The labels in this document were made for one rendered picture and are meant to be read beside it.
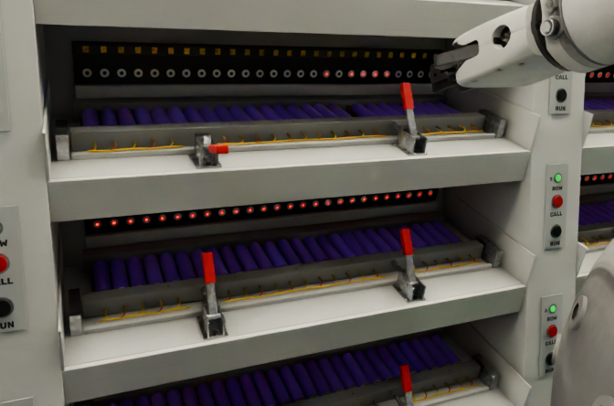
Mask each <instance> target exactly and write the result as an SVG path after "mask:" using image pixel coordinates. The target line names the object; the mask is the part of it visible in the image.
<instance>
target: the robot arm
mask: <svg viewBox="0 0 614 406"><path fill-rule="evenodd" d="M452 46H454V47H455V48H457V49H454V50H451V51H448V52H444V53H441V54H438V55H435V56H434V57H433V58H434V64H432V65H430V68H429V69H430V74H429V76H430V81H431V85H432V91H433V92H440V91H444V90H446V89H448V88H450V87H453V86H455V85H458V89H459V91H460V92H465V91H469V90H472V89H475V88H502V87H523V86H529V85H532V84H535V83H537V82H539V81H542V80H546V79H549V78H551V77H554V76H555V75H558V74H560V73H563V72H565V71H574V72H578V73H587V72H590V71H593V70H596V69H601V68H605V67H607V66H610V65H613V64H614V0H536V1H535V3H534V4H531V5H527V6H524V7H522V8H519V9H517V10H514V11H512V12H510V13H508V14H505V15H503V16H499V17H497V18H495V19H493V20H491V21H488V22H486V23H484V24H482V25H480V26H478V27H475V28H473V29H472V30H470V31H468V32H466V33H464V34H463V35H461V36H459V37H458V38H456V39H455V41H454V42H453V44H452ZM460 63H461V64H460ZM459 64H460V65H459ZM552 364H555V367H554V373H553V383H552V393H551V403H550V406H614V238H613V240H612V241H611V242H610V244H609V245H608V247H607V248H606V249H605V250H604V251H603V252H602V254H601V255H600V256H599V258H598V259H597V260H596V262H595V263H594V265H593V266H592V268H591V270H590V272H589V274H588V276H587V278H586V280H585V281H584V283H583V285H582V286H581V288H580V290H579V292H578V294H577V296H576V298H575V301H574V303H573V305H572V308H571V310H570V313H569V316H568V318H567V321H566V324H565V327H564V329H563V332H562V335H561V334H558V336H557V338H556V343H555V347H554V351H553V356H552Z"/></svg>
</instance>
